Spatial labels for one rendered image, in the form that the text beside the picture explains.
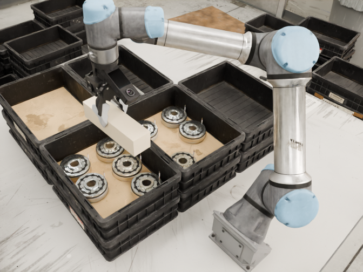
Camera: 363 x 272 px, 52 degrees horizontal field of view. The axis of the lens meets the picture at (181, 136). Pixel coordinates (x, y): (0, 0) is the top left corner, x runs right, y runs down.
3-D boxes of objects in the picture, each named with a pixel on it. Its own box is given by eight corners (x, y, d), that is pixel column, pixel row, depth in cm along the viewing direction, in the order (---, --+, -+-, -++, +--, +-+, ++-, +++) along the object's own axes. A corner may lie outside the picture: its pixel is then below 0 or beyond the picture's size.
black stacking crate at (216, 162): (241, 157, 141) (246, 135, 133) (182, 197, 126) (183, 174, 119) (174, 106, 162) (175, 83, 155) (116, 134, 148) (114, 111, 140)
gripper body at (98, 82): (108, 82, 111) (104, 46, 103) (127, 95, 107) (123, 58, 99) (86, 92, 107) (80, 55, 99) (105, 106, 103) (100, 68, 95)
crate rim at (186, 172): (246, 139, 135) (247, 134, 133) (183, 178, 120) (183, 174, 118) (175, 87, 156) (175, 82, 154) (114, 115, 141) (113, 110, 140)
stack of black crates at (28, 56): (68, 78, 288) (58, 24, 258) (92, 96, 274) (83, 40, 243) (20, 99, 267) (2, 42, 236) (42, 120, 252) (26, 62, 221)
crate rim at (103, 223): (183, 178, 120) (183, 174, 118) (102, 230, 105) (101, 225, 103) (114, 115, 141) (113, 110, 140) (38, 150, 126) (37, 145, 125)
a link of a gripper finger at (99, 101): (106, 111, 108) (110, 85, 104) (109, 114, 108) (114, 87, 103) (92, 115, 105) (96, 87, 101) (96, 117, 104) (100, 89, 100)
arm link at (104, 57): (123, 43, 96) (97, 54, 92) (124, 59, 99) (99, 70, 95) (105, 33, 100) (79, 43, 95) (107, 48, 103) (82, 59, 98)
